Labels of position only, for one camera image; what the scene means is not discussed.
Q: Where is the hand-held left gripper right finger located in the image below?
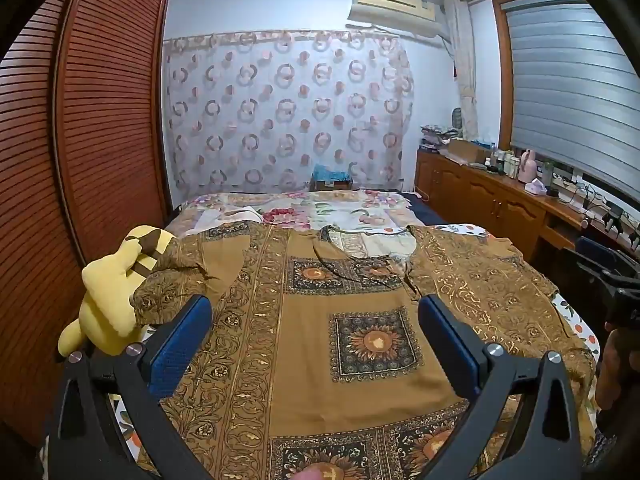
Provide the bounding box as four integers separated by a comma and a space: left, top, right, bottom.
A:
417, 294, 583, 480

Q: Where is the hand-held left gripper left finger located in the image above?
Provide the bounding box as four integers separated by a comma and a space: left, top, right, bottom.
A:
42, 294, 213, 480

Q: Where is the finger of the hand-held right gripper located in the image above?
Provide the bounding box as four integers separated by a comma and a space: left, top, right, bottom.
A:
601, 267, 640, 291

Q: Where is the golden brown patterned blanket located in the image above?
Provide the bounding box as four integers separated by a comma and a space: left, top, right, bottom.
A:
131, 222, 598, 480

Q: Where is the stack of folded clothes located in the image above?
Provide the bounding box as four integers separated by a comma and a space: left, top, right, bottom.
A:
419, 124, 463, 153

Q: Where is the person's right hand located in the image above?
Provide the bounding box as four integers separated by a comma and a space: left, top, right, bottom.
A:
596, 321, 640, 411

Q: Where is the dark blue chair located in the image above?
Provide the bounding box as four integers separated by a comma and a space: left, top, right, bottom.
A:
570, 236, 612, 286

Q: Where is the orange print bed sheet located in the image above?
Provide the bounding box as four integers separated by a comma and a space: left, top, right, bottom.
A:
107, 222, 601, 466

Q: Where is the yellow plush toy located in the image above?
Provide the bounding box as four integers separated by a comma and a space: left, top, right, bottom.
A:
57, 225, 176, 356

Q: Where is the navy blanket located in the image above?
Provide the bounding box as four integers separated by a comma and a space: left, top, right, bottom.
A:
400, 191, 446, 226

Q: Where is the pink thermos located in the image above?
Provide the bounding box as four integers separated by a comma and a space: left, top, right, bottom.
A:
517, 149, 538, 183

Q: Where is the wooden cabinet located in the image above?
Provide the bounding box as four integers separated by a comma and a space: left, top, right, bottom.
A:
414, 147, 640, 266

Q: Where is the group of small bottles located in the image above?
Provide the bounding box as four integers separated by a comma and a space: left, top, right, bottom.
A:
487, 142, 521, 178

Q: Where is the floral quilt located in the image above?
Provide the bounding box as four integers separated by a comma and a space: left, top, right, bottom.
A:
167, 190, 426, 256

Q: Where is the grey window blind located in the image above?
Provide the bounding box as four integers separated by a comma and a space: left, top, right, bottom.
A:
505, 0, 640, 201

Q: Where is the cardboard box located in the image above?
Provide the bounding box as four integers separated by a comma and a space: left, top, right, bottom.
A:
440, 139, 493, 165

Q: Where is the blue box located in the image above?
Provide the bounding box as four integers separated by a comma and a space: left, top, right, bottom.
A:
311, 164, 353, 192

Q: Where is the wooden louvered wardrobe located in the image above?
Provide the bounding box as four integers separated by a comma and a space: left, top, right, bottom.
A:
0, 0, 173, 461

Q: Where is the pale window curtain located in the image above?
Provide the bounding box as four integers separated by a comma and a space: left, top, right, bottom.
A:
442, 0, 481, 141

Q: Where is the white air conditioner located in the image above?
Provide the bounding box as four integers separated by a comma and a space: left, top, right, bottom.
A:
346, 0, 440, 41

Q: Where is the circle print wall curtain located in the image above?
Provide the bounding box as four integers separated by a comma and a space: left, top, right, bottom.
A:
162, 30, 416, 193

